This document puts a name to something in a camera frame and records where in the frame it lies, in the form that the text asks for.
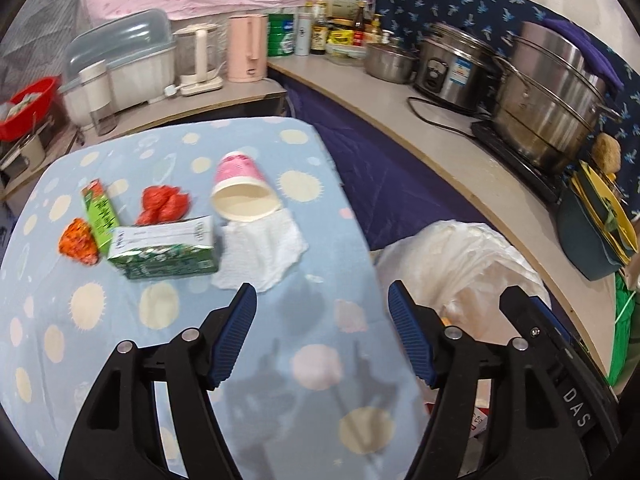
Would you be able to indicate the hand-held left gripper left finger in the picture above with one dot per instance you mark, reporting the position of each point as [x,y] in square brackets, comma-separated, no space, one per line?
[235,330]

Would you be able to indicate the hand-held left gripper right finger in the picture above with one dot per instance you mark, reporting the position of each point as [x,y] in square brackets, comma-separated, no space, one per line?
[410,335]

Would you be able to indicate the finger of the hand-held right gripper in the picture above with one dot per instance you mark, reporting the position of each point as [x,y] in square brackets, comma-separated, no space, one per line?
[520,310]

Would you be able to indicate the white lined trash bin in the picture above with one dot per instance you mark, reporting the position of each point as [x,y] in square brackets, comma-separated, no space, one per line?
[465,260]

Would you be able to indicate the white paper tissue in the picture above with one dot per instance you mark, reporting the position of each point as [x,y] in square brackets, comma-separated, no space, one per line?
[260,255]

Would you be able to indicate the green toothpaste box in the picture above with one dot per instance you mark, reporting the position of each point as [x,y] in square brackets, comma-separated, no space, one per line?
[165,255]

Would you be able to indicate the red plastic bag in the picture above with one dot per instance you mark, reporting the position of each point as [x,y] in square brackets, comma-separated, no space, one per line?
[165,205]

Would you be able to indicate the pink paper cup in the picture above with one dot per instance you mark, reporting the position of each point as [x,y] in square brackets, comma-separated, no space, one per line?
[240,175]

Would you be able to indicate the small green carton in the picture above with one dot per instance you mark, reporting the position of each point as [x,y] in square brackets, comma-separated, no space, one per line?
[100,215]

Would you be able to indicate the orange dotted wrapper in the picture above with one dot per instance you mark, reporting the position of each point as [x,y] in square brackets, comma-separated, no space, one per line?
[77,242]

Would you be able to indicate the blue dotted blanket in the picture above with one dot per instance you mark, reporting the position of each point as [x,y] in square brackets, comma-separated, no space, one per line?
[300,310]

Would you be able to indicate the dark blue plastic basin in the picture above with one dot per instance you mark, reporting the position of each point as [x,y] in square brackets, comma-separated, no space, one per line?
[580,245]

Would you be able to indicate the green plastic bag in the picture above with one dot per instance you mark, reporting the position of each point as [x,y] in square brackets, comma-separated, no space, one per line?
[627,335]

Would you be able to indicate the red and white package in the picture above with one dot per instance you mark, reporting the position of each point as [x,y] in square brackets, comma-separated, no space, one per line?
[477,422]

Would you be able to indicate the green vegetable leaves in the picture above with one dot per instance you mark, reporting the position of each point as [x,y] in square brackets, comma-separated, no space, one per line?
[608,214]

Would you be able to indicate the yellow drain basket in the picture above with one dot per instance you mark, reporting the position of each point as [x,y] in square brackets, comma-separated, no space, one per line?
[620,210]

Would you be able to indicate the black induction cooktop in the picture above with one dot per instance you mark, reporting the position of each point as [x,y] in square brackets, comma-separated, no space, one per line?
[520,160]

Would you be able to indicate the purple counter curtain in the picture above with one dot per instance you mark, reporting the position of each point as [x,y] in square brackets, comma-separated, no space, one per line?
[390,180]

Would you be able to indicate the brown loofah sponge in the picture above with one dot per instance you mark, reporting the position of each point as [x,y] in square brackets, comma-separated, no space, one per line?
[607,152]

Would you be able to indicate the large steel steamer pot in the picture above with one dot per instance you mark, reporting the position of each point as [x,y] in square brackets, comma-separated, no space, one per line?
[545,110]

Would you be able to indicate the steel rice cooker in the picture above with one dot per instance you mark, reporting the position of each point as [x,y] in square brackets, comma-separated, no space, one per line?
[450,75]

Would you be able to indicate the white power plug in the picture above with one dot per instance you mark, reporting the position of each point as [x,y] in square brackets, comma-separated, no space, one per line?
[171,91]

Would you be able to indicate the purple cloth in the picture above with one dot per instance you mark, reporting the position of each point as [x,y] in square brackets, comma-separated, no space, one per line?
[595,55]

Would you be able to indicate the small steel lidded pot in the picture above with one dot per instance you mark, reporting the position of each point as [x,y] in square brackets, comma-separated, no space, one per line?
[387,65]

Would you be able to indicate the small beige pot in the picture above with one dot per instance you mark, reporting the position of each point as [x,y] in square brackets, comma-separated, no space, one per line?
[25,152]

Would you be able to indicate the glass electric kettle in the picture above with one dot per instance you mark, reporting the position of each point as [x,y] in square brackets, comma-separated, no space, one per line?
[200,55]

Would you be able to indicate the pink electric kettle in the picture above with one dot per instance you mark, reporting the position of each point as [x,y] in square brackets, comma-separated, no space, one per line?
[245,50]

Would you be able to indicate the clear food container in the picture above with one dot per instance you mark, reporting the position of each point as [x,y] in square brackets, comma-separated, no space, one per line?
[345,55]

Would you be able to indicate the red plastic basin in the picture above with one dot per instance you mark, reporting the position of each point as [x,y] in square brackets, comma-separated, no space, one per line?
[35,110]

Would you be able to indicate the green tin can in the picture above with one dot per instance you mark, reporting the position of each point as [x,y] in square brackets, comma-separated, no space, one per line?
[281,35]

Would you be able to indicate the dish box with grey lid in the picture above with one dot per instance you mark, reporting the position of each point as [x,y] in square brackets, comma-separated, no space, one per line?
[130,50]

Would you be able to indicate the white thermos bottle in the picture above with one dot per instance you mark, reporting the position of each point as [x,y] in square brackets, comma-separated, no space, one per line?
[302,35]

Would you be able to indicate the red label sauce bottle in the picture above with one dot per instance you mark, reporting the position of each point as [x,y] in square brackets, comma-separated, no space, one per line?
[359,35]

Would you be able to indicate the amber oil bottle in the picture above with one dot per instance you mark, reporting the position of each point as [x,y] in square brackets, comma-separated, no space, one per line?
[375,32]

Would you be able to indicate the dark sauce bottle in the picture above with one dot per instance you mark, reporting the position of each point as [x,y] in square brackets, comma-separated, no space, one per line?
[318,35]

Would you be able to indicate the navy patterned cloth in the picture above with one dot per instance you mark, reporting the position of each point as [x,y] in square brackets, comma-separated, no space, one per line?
[450,5]

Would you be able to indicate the white cardboard box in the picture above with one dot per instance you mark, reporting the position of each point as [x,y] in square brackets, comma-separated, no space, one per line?
[342,2]

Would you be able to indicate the grey plastic sheet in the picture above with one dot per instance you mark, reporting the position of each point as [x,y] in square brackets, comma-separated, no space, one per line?
[40,35]

